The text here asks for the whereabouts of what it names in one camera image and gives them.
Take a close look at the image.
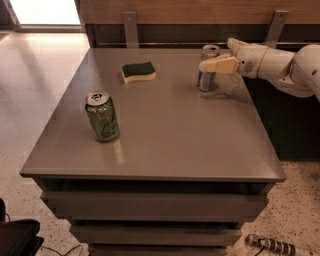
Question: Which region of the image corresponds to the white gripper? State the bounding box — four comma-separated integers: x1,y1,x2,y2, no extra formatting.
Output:
199,38,268,79

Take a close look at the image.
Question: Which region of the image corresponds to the silver blue redbull can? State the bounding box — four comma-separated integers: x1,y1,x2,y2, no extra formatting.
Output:
196,44,221,93

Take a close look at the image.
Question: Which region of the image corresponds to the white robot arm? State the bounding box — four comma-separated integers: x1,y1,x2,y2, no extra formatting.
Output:
199,38,320,101

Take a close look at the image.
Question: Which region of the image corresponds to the green soda can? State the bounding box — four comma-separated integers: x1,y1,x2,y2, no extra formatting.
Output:
85,90,119,142

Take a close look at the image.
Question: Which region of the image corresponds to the green yellow sponge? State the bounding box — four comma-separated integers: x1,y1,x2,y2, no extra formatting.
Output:
121,62,156,84

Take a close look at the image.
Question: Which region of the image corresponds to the grey drawer cabinet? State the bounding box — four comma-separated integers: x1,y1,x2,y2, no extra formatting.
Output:
21,49,285,256

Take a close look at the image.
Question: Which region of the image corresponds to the power strip on floor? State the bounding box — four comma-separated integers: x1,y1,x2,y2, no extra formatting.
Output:
245,234,297,256

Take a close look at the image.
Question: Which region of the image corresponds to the black object bottom left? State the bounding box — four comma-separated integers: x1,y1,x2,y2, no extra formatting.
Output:
0,199,44,256

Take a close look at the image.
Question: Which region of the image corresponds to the right metal wall bracket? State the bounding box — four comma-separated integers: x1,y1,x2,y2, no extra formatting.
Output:
265,10,289,48

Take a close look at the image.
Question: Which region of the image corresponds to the metal wall bracket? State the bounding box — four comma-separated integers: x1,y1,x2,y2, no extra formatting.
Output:
123,12,139,48
265,10,289,48

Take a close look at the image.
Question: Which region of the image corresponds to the left metal wall bracket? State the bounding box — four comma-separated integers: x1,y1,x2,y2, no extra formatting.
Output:
123,12,139,48

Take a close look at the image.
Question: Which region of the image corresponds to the black cable on floor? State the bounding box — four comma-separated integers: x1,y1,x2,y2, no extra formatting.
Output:
40,244,84,256

